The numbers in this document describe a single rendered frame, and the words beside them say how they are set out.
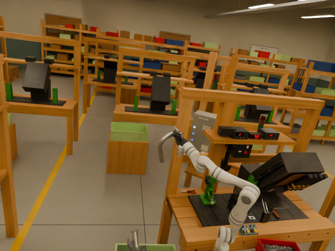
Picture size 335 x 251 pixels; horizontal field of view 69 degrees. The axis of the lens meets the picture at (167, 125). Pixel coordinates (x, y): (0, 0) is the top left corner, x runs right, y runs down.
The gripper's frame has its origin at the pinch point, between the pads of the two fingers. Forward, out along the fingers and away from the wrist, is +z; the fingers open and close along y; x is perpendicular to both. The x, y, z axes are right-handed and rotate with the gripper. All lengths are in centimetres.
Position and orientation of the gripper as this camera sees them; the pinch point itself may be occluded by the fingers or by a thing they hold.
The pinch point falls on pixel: (174, 133)
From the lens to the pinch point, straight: 169.0
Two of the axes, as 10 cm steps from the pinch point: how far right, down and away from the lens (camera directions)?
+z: -5.2, -5.6, 6.4
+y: 0.1, -7.5, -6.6
